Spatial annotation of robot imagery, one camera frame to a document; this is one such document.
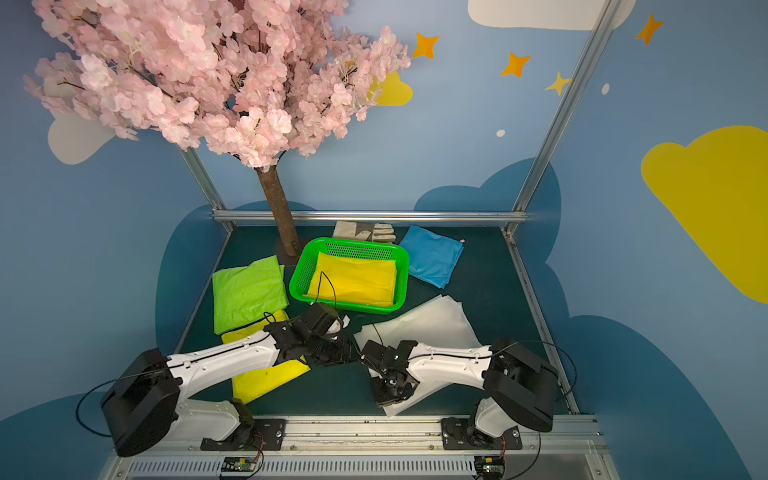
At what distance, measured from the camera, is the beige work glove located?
3.96 feet

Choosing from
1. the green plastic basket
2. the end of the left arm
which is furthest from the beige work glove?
the end of the left arm

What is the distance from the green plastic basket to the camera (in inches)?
38.7

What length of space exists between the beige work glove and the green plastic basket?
0.06 metres

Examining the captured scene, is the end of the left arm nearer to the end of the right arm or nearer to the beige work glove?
the end of the right arm
